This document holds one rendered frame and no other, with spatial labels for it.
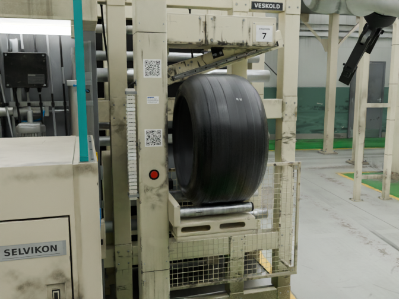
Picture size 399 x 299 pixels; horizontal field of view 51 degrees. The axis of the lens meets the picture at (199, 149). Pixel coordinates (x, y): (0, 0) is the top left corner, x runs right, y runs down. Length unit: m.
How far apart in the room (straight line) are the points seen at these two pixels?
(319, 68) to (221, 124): 10.30
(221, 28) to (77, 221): 1.38
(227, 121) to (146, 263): 0.73
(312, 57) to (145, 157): 10.22
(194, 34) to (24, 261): 1.40
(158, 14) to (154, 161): 0.61
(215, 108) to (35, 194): 0.88
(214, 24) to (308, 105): 9.67
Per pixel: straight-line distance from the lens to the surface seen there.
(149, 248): 1.90
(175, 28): 2.06
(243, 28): 2.17
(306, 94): 11.65
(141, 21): 1.77
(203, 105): 1.67
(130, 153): 1.78
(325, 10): 0.88
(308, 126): 11.73
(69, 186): 0.98
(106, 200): 2.59
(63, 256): 1.03
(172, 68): 2.19
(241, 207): 1.86
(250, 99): 1.73
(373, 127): 12.59
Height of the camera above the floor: 1.44
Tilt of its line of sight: 9 degrees down
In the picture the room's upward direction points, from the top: straight up
